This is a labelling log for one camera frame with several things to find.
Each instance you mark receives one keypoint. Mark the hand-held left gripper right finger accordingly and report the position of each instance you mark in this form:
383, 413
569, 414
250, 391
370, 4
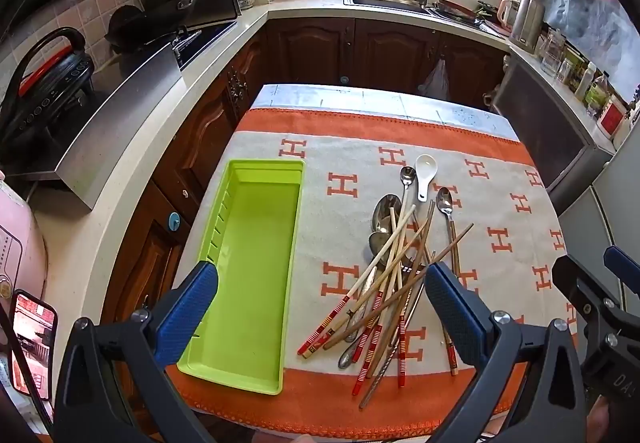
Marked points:
452, 313

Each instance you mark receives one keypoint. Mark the gas stove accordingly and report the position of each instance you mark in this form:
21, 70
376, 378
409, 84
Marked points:
205, 40

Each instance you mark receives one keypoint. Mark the hanging plastic bag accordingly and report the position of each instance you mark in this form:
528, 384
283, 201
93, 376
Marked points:
436, 80

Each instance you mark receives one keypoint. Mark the white and pink kettle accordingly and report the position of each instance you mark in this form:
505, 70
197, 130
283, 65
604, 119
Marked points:
507, 13

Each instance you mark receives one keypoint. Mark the pile of wooden chopsticks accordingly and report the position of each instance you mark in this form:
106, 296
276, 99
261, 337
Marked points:
320, 328

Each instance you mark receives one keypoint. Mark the orange patterned blanket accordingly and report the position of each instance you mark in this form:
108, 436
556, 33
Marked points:
480, 223

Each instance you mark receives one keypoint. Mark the red pan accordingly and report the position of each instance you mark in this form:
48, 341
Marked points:
457, 8

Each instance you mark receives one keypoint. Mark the white-capped bottle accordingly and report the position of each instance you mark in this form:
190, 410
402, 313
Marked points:
586, 83

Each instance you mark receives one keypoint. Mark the black wok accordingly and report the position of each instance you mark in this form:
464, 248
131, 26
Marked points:
130, 28

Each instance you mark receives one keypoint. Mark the white ceramic spoon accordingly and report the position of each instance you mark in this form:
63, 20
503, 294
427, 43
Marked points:
426, 170

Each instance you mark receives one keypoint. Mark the red box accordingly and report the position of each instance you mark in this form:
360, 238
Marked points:
611, 119

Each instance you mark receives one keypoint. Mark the kitchen sink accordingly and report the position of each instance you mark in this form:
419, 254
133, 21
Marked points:
385, 3

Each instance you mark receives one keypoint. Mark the steel kettle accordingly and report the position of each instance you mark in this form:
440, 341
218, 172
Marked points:
527, 20

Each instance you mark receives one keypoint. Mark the stainless steel cabinet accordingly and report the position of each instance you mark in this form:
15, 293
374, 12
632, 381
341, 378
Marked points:
545, 123

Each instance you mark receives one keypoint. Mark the smartphone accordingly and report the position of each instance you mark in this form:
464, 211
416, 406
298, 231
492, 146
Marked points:
32, 343

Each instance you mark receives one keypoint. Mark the small metal spoon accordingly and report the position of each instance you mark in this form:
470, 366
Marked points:
408, 177

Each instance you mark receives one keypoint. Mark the stainless steel stove guard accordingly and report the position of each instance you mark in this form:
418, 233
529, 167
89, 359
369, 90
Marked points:
115, 123

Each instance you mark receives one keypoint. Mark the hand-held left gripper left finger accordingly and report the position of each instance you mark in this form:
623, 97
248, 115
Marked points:
187, 313

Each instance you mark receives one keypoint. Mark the green plastic tray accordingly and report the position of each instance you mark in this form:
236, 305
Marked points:
255, 263

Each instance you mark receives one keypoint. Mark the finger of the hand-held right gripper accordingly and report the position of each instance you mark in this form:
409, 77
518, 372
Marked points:
624, 265
585, 290

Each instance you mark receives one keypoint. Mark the glass pitcher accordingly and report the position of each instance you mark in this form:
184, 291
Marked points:
552, 53

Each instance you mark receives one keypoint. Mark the black electric pressure cooker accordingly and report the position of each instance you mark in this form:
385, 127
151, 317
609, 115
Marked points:
55, 78

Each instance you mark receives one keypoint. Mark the blue cabinet knob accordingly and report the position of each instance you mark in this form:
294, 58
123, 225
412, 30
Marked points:
174, 220

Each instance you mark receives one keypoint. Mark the clear oil bottle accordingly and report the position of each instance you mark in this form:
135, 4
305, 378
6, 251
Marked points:
597, 95

